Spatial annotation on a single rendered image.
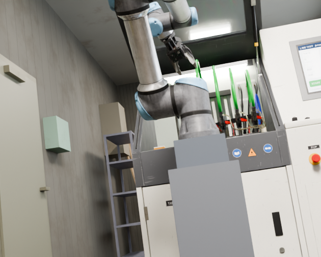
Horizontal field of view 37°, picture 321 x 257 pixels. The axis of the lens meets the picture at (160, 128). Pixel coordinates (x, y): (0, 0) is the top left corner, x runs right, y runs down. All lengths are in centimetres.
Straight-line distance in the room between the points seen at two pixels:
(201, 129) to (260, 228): 65
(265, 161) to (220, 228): 63
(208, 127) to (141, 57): 34
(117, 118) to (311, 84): 555
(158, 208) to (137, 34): 85
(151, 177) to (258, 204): 49
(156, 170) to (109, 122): 564
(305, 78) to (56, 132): 313
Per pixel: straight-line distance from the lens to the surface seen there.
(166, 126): 276
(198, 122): 169
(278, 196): 216
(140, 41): 169
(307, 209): 217
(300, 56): 259
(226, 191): 161
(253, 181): 216
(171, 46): 215
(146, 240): 220
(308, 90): 250
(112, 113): 782
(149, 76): 172
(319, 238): 218
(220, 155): 165
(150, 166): 220
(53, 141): 507
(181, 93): 173
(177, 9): 183
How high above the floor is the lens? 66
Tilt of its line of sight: 10 degrees up
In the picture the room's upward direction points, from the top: 8 degrees counter-clockwise
